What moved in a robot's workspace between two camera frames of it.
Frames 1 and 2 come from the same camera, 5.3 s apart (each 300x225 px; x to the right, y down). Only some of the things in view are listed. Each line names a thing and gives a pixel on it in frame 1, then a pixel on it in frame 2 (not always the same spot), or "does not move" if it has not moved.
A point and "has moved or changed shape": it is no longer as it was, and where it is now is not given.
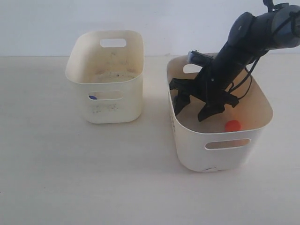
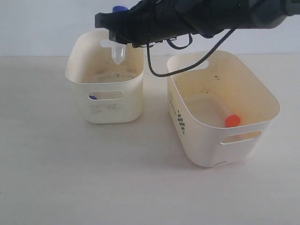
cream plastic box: [227, 141] has moved or changed shape
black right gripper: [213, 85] -> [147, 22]
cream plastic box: [107, 67] does not move
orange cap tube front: [232, 125] has moved or changed shape
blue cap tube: [93, 97] does not move
